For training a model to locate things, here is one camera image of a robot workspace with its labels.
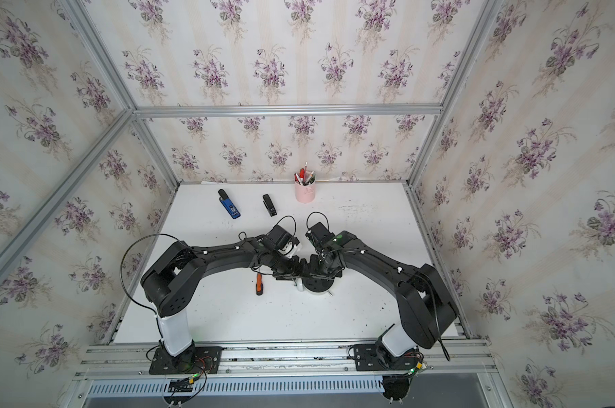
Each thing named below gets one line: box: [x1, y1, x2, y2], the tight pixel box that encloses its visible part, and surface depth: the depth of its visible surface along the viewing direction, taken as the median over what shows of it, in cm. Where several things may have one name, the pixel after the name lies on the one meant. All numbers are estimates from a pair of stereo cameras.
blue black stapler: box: [218, 188, 242, 220], surface depth 112 cm
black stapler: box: [262, 193, 278, 217], surface depth 110 cm
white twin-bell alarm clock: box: [295, 277, 335, 295], surface depth 85 cm
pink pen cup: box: [293, 177, 316, 204], surface depth 111 cm
